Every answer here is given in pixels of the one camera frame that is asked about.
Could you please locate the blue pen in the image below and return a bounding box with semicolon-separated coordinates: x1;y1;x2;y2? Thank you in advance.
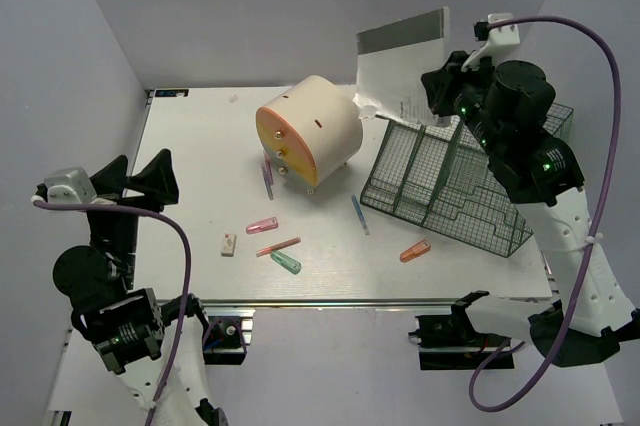
351;195;370;235

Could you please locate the green highlighter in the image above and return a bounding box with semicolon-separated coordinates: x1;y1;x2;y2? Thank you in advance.
270;251;302;275

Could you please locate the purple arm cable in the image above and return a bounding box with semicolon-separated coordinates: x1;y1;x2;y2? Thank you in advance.
32;198;246;426
468;15;621;410

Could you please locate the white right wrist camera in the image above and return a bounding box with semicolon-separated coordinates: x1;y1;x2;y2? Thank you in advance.
461;13;521;72

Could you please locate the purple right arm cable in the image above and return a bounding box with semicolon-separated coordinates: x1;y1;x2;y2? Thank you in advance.
468;15;621;410

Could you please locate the black table corner label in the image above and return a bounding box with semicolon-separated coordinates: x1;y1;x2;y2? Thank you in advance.
154;89;189;98

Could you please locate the orange highlighter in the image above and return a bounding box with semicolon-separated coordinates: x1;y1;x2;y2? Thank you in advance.
399;240;431;263

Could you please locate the green wire mesh organizer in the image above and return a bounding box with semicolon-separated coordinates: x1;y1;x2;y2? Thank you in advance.
359;103;574;258

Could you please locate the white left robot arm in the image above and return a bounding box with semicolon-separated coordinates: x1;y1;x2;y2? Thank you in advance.
36;149;228;425

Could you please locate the purple pen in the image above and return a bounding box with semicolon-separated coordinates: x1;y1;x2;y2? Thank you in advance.
265;178;274;200

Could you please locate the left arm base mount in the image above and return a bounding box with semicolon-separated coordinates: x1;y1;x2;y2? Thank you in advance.
203;312;253;366

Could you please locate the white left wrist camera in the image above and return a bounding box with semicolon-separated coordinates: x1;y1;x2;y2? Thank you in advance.
31;167;97;205

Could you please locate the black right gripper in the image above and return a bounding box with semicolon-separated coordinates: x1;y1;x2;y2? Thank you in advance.
423;49;507;156

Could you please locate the white eraser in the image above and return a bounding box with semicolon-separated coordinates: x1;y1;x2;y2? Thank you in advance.
220;233;237;257

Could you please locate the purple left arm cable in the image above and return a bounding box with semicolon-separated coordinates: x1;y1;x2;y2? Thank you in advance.
32;198;246;426

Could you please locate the red pen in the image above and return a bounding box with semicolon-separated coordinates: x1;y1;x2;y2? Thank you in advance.
255;237;301;257

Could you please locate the pink highlighter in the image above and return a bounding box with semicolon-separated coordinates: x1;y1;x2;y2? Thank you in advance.
245;217;279;235

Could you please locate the cream round drawer box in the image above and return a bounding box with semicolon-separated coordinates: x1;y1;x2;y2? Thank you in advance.
255;75;363;191

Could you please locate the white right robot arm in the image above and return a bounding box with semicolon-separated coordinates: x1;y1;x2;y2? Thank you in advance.
421;51;639;367

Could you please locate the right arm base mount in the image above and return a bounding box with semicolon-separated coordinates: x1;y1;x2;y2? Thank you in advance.
408;315;514;371

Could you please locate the pink pen by box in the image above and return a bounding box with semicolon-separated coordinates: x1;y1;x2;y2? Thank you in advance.
263;155;274;186

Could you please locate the white silver-spined booklet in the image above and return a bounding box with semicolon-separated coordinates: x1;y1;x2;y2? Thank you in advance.
354;7;450;127

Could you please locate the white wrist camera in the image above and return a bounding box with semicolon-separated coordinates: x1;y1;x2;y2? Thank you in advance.
461;13;521;72
31;167;97;205

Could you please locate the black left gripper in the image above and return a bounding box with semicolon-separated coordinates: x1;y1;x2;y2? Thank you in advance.
80;145;176;288

